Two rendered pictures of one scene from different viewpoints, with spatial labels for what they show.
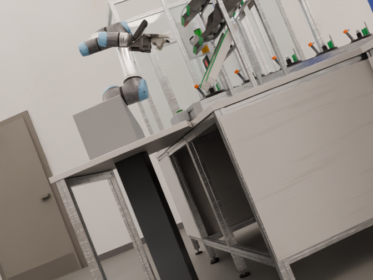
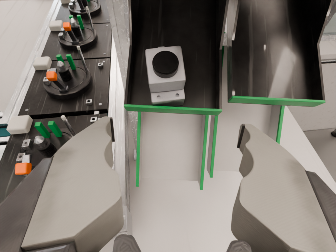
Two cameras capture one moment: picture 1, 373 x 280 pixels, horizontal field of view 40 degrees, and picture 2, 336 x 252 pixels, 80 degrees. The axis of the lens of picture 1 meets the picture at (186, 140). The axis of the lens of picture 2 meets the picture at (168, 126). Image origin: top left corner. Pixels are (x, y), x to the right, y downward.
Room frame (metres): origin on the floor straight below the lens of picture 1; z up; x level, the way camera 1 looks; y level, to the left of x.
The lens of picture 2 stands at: (2.59, -0.03, 1.41)
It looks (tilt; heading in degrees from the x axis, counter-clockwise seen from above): 54 degrees down; 272
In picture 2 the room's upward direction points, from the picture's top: 3 degrees clockwise
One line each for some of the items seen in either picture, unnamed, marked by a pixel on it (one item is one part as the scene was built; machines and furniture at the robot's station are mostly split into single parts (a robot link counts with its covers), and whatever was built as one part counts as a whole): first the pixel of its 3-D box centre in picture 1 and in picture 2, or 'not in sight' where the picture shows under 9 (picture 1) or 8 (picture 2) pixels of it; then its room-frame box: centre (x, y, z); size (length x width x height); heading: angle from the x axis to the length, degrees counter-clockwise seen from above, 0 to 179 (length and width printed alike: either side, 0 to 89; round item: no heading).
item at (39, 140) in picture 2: not in sight; (40, 140); (2.87, -0.24, 1.04); 0.02 x 0.02 x 0.03
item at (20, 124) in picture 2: not in sight; (22, 126); (2.98, -0.31, 0.97); 0.05 x 0.05 x 0.04; 12
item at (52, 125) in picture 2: not in sight; (55, 129); (2.86, -0.28, 1.01); 0.01 x 0.01 x 0.05; 12
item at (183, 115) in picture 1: (180, 119); not in sight; (2.90, -0.01, 0.93); 0.21 x 0.07 x 0.06; 12
